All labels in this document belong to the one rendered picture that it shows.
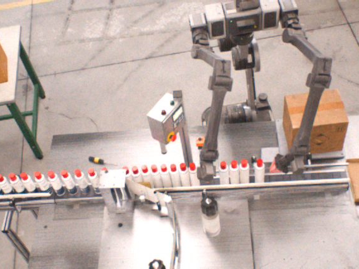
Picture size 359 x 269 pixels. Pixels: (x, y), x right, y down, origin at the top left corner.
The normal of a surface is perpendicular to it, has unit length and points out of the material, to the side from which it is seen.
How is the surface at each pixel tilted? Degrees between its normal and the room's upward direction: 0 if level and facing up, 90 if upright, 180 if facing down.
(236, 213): 0
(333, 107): 0
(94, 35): 0
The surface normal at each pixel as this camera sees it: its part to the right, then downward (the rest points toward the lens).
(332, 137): 0.07, 0.79
